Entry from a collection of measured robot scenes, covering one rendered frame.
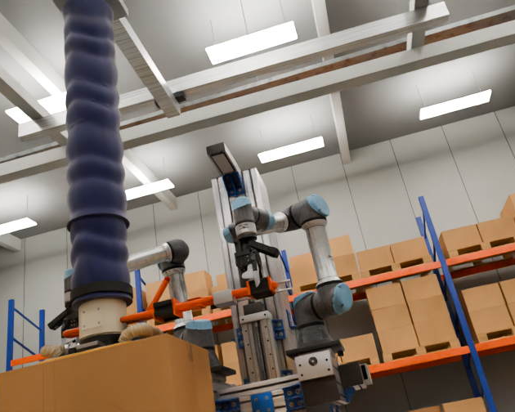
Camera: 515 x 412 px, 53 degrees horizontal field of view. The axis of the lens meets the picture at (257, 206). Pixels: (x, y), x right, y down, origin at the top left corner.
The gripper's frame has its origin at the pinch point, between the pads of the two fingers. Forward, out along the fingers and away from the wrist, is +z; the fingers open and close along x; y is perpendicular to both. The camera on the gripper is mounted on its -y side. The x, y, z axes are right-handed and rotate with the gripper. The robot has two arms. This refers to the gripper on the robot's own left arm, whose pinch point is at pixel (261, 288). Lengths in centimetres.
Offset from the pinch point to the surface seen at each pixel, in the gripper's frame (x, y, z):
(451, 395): -836, -151, 16
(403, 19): -115, -109, -196
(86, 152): 11, 59, -68
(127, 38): -40, 59, -175
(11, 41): -267, 311, -473
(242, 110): -158, 18, -191
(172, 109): -113, 61, -175
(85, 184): 12, 59, -53
